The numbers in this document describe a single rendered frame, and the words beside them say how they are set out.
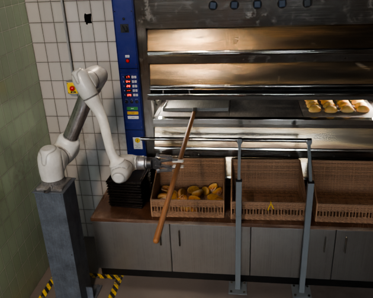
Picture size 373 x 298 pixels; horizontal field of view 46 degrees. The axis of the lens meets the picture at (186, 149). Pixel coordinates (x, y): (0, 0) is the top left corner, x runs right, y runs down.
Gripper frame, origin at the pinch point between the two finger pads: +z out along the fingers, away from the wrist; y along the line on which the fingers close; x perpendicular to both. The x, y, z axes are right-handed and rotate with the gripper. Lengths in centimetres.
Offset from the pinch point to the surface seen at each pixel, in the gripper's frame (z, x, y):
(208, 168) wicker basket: 12, -76, 42
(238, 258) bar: 38, -21, 88
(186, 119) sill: -5, -81, 1
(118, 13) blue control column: -51, -78, -81
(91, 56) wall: -77, -81, -50
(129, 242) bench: -46, -26, 83
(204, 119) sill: 9, -81, 1
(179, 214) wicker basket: -6, -31, 58
